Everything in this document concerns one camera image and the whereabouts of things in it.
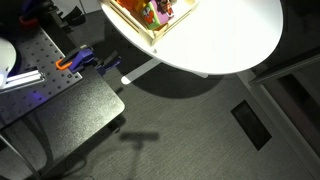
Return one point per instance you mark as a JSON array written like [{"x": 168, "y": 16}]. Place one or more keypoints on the pink green cube toy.
[{"x": 156, "y": 17}]

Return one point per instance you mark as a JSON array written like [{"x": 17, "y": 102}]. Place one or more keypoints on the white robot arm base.
[{"x": 6, "y": 58}]

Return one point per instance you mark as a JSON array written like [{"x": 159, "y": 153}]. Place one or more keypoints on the orange yellow toy block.
[{"x": 130, "y": 4}]

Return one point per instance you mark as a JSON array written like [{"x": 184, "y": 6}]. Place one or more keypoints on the long white table foot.
[{"x": 140, "y": 71}]

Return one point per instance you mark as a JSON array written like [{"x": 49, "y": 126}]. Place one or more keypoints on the short white table foot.
[{"x": 201, "y": 74}]

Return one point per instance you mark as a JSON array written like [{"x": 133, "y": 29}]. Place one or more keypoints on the light wooden tray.
[{"x": 156, "y": 36}]

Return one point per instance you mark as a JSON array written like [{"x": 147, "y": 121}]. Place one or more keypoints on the black cart top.
[{"x": 80, "y": 106}]

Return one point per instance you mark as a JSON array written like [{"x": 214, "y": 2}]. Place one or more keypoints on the blue black clamp orange trigger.
[
  {"x": 80, "y": 59},
  {"x": 33, "y": 15}
]

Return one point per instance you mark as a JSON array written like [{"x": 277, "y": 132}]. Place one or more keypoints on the black rectangular floor hatch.
[{"x": 250, "y": 125}]

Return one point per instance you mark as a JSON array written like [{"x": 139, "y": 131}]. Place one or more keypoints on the black perforated mounting board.
[{"x": 36, "y": 53}]

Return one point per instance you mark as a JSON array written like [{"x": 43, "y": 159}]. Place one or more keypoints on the grey metal cart leg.
[{"x": 20, "y": 155}]

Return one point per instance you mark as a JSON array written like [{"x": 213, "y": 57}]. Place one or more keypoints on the dark grey door frame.
[{"x": 283, "y": 68}]

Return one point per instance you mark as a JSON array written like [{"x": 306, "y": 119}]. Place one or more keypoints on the silver aluminium extrusion rail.
[{"x": 25, "y": 79}]

